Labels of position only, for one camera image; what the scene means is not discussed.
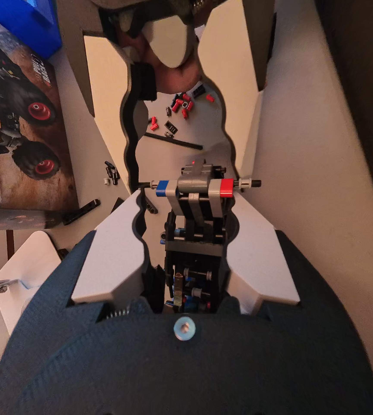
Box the blue bin holding plastic bags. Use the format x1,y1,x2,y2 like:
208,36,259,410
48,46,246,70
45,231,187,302
0,0,63,61

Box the toy set box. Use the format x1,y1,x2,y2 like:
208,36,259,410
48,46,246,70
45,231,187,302
0,23,79,231

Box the small connector pins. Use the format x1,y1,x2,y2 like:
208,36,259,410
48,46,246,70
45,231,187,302
103,81,215,186

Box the long black beam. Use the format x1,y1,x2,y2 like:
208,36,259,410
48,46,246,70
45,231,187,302
62,199,101,226

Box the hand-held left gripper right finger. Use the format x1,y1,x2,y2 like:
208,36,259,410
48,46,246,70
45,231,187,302
225,195,301,315

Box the brick-built toy truck chassis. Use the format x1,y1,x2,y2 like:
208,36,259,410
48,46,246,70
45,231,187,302
138,159,262,315

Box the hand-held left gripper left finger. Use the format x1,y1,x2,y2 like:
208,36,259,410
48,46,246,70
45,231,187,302
70,190,150,313

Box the white book stand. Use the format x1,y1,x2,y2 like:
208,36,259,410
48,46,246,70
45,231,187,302
0,231,63,336

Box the person's right hand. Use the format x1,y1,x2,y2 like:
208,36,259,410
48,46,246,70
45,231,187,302
122,32,204,94

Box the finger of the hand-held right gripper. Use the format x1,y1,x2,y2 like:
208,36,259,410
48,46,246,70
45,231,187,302
197,0,265,192
83,35,149,195

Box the short black beam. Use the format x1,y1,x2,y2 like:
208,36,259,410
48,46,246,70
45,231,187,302
144,191,158,215

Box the black axle rod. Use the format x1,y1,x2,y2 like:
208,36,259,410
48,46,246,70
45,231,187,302
138,179,262,190
144,131,204,151

